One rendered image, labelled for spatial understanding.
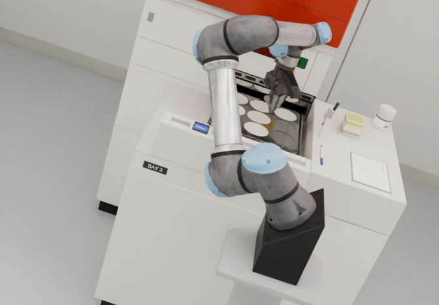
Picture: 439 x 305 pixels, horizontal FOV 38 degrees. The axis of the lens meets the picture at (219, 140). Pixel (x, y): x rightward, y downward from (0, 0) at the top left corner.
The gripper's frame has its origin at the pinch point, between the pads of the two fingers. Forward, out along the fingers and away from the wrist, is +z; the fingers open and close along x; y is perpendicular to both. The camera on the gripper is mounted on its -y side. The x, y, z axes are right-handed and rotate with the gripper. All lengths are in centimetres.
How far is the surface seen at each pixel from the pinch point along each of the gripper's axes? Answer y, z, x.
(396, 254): -10, 97, -129
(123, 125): 59, 43, 28
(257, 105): 14.6, 6.6, -5.3
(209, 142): -14.3, 2.0, 39.0
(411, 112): 62, 49, -192
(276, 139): -9.8, 6.6, 2.6
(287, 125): -1.3, 6.6, -9.7
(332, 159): -33.1, 0.0, -3.8
